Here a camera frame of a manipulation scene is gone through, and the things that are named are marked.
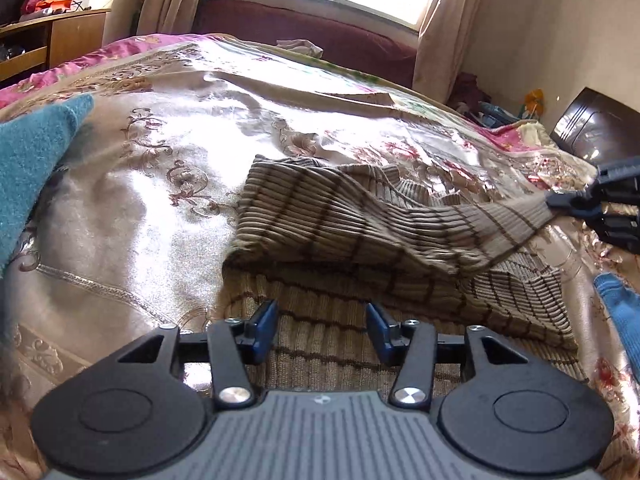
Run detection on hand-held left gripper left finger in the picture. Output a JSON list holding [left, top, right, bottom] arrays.
[[117, 299, 279, 408]]

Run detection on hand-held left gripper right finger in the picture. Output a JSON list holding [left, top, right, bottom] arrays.
[[366, 302, 530, 407]]

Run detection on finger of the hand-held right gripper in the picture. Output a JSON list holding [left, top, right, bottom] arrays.
[[546, 156, 640, 209], [565, 201, 640, 256]]

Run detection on beige striped knit sweater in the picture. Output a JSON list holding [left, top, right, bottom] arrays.
[[215, 155, 593, 401]]

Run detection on dark wooden furniture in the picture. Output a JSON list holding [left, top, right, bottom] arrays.
[[550, 87, 640, 166]]

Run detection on blue knit garment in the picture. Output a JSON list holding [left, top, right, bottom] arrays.
[[593, 272, 640, 386]]

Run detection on yellow toy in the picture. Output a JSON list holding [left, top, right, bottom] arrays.
[[520, 89, 546, 120]]

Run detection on pile of clutter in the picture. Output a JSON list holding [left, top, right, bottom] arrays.
[[447, 72, 523, 128]]

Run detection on beige floral satin bedspread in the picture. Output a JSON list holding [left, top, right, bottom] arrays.
[[0, 40, 640, 480]]

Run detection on white crumpled cloth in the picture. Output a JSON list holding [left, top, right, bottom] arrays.
[[276, 38, 324, 58]]

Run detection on teal knit garment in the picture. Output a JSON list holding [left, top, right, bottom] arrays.
[[0, 94, 96, 273]]

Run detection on maroon sofa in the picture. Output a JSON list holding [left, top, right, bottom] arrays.
[[192, 0, 418, 88]]

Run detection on pink green floral sheet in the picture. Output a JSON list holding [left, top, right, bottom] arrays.
[[0, 33, 576, 156]]

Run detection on wooden side cabinet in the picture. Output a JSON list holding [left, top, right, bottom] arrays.
[[0, 8, 112, 83]]

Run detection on orange item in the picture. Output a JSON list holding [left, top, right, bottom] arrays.
[[34, 0, 81, 15]]

